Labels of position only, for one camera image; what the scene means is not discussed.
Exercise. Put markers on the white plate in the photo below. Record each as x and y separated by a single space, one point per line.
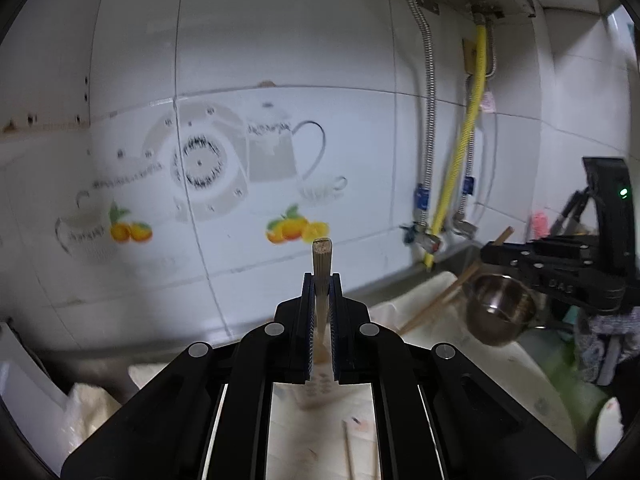
610 427

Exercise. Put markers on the stainless steel pot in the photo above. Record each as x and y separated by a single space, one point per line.
500 310

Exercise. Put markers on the yellow wall plaque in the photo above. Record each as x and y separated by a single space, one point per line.
469 55

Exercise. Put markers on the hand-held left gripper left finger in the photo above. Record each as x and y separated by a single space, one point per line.
307 330

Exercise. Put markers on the metal valve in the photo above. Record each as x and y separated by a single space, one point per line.
464 225

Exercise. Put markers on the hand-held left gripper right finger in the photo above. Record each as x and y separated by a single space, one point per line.
337 330

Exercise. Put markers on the quilted printed mat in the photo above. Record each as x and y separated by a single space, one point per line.
310 432

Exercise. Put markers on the green plastic container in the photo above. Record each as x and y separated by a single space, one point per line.
570 375

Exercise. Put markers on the pink paper tag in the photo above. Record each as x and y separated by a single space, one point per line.
491 102

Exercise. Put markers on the wooden chopstick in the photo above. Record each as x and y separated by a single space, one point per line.
440 301
348 450
321 260

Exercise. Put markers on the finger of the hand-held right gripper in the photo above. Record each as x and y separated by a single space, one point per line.
530 249
547 277

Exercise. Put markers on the clear plastic bag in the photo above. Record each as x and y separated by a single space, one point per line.
92 412

